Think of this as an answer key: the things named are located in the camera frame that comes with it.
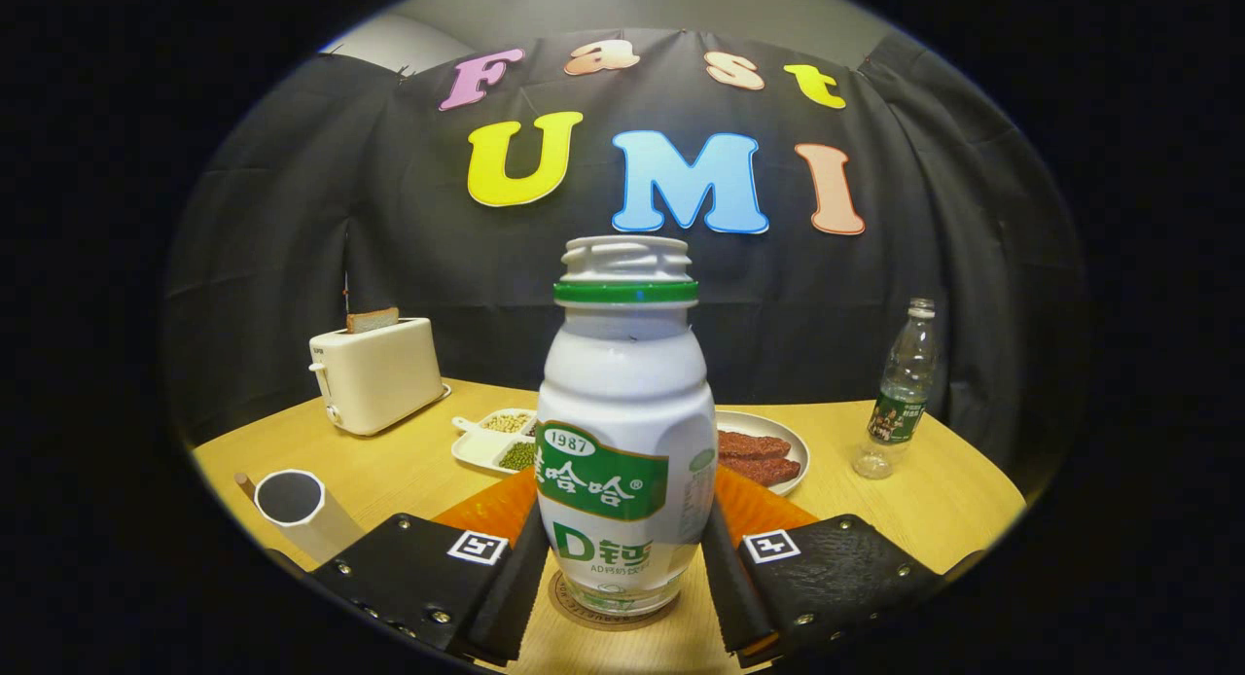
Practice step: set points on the round wooden coaster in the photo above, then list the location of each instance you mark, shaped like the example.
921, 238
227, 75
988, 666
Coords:
584, 617

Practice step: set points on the bread slice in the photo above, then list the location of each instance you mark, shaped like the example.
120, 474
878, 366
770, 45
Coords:
373, 320

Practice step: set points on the wooden table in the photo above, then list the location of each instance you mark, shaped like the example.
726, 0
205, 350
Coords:
409, 471

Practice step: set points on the white divided bean dish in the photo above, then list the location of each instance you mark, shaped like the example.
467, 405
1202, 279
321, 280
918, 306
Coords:
481, 448

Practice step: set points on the white juice bottle green label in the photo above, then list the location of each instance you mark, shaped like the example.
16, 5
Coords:
622, 383

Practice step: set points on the red meat strip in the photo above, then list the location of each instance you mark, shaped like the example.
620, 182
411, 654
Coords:
768, 471
754, 444

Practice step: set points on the white round plate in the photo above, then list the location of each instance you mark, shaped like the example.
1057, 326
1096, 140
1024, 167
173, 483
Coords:
793, 440

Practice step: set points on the cream toaster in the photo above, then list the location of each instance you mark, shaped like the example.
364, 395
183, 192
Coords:
384, 373

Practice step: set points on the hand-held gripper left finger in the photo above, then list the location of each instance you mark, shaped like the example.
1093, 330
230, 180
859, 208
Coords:
520, 587

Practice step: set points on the clear plastic water bottle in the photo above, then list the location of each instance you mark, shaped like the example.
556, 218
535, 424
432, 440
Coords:
900, 383

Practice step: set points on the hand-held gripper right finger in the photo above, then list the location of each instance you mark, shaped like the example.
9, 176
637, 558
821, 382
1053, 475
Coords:
725, 587

